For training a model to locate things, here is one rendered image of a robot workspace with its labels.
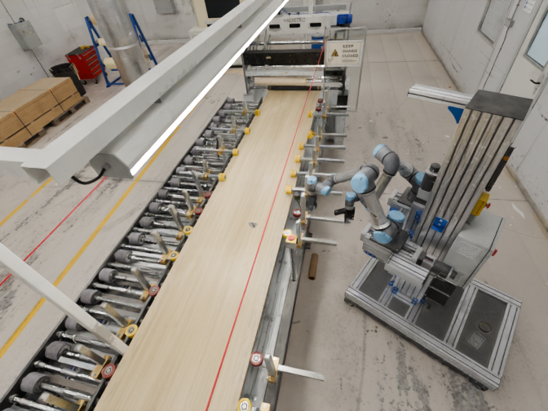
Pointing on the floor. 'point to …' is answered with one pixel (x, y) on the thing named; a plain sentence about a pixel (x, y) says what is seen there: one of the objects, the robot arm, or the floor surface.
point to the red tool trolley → (86, 63)
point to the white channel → (41, 157)
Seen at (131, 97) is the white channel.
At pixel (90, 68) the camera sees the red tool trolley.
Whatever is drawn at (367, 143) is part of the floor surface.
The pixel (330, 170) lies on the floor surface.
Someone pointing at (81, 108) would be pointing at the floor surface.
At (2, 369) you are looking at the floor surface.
